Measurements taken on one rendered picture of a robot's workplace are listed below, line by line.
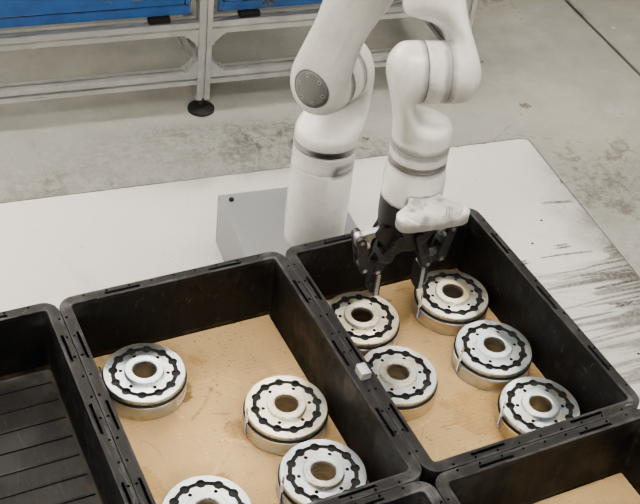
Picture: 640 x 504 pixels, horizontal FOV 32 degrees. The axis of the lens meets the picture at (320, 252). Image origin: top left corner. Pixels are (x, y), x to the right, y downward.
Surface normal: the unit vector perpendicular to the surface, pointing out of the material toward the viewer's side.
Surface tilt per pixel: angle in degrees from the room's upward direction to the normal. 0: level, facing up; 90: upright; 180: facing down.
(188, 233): 0
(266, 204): 2
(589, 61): 0
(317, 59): 84
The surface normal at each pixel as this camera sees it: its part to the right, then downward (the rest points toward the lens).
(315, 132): -0.04, -0.58
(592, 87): 0.10, -0.76
